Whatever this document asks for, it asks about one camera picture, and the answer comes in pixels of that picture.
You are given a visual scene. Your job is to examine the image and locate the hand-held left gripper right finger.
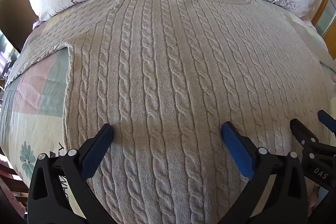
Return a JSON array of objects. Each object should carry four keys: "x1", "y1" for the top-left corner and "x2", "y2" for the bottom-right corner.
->
[{"x1": 217, "y1": 122, "x2": 309, "y2": 224}]

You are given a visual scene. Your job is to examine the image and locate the dark headboard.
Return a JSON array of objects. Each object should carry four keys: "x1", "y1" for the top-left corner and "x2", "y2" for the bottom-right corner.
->
[{"x1": 0, "y1": 0, "x2": 37, "y2": 54}]

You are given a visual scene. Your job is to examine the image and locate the wooden door frame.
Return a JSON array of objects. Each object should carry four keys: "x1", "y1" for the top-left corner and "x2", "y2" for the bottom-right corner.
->
[{"x1": 311, "y1": 0, "x2": 336, "y2": 60}]

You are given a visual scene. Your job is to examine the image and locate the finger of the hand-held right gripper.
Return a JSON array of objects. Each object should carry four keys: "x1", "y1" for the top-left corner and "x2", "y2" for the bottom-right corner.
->
[
  {"x1": 317, "y1": 110, "x2": 336, "y2": 133},
  {"x1": 290, "y1": 118, "x2": 320, "y2": 149}
]

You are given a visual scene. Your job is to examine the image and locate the beige cable knit sweater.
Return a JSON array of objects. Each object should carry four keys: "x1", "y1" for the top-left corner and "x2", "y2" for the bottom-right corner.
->
[{"x1": 4, "y1": 0, "x2": 333, "y2": 224}]

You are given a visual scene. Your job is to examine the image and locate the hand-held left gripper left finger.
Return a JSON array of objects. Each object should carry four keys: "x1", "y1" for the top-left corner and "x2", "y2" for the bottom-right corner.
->
[{"x1": 28, "y1": 123, "x2": 116, "y2": 224}]

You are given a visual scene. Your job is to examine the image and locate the person's right forearm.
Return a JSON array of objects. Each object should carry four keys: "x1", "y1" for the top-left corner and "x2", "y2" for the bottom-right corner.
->
[{"x1": 308, "y1": 185, "x2": 320, "y2": 217}]

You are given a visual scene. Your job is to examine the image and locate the pastel patchwork bed sheet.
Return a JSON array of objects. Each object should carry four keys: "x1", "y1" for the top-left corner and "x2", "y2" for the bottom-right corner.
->
[{"x1": 0, "y1": 11, "x2": 336, "y2": 205}]

